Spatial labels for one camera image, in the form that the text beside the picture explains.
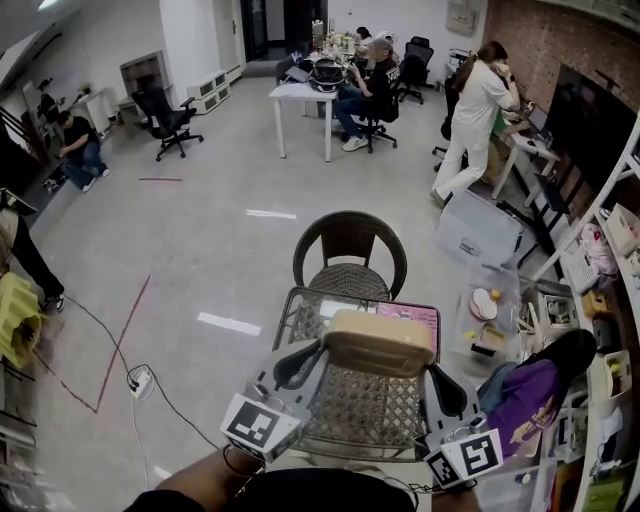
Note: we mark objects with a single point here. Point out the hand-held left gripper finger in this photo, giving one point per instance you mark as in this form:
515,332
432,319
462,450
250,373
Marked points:
278,372
312,370

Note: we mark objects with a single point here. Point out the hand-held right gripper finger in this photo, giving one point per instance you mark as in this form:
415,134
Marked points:
440,395
466,400

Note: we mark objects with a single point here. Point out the pink book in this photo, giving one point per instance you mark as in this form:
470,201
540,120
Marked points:
415,315

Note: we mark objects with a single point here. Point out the beige plastic lunch box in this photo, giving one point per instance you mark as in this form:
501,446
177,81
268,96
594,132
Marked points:
375,342

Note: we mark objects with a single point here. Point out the gray shelf unit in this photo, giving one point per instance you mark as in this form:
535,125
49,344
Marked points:
142,65

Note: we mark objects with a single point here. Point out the clear plastic storage bin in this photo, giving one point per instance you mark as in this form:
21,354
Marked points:
507,305

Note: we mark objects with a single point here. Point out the pink bag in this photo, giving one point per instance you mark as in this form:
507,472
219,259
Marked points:
600,247

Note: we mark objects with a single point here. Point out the person's black shirt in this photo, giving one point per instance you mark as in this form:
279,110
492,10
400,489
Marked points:
325,492

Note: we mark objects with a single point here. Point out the clear plastic box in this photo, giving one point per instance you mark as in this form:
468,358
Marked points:
515,492

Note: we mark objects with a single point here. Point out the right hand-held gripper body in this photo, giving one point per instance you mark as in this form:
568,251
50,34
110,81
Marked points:
472,457

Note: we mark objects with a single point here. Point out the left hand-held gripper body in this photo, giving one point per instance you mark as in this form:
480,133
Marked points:
250,425

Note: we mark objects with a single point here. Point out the person's right forearm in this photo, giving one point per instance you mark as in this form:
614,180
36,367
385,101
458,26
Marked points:
457,500

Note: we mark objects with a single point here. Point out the pink plate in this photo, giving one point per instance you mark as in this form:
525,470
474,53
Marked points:
482,305

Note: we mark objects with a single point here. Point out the white shelf rack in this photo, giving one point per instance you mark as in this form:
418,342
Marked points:
589,425

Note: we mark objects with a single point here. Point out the white power strip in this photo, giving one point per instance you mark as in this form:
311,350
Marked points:
141,382

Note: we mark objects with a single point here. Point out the white plastic basket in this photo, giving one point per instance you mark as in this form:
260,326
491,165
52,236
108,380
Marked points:
580,267

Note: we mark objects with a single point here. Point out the white low cabinet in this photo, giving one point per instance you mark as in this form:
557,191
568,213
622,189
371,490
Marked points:
207,92

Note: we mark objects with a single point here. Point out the dark wicker chair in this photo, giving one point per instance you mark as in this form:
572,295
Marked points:
350,277

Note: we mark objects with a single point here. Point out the black office chair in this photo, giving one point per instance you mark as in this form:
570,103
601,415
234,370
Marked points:
155,112
387,112
417,55
446,127

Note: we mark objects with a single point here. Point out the wicker glass-top table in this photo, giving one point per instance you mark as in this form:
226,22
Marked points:
370,405

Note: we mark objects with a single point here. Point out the black television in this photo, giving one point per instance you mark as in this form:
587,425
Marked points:
590,130

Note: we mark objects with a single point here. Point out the yellow plastic crate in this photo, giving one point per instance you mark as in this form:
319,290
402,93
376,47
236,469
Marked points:
17,320

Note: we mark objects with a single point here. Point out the white desk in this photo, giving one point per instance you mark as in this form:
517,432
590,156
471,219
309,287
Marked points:
530,147
295,92

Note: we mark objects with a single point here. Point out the white wall panel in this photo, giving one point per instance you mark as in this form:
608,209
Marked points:
461,16

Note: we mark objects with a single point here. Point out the person's left forearm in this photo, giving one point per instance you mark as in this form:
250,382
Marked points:
210,470

